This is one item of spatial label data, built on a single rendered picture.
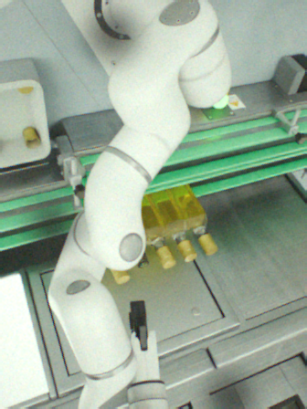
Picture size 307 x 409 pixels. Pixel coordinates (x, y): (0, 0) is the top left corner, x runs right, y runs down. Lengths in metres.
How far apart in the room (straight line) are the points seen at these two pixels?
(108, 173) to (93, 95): 0.52
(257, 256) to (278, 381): 0.35
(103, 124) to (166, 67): 0.53
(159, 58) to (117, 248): 0.26
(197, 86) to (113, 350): 0.41
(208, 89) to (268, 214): 0.78
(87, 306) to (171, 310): 0.50
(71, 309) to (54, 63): 0.59
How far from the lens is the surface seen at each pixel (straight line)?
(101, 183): 0.57
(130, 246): 0.56
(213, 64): 0.63
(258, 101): 1.23
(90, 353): 0.63
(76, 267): 0.69
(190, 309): 1.08
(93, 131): 1.05
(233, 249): 1.25
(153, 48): 0.57
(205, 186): 1.20
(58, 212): 1.02
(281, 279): 1.24
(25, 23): 0.94
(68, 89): 1.04
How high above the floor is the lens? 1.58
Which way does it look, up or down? 33 degrees down
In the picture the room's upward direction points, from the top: 153 degrees clockwise
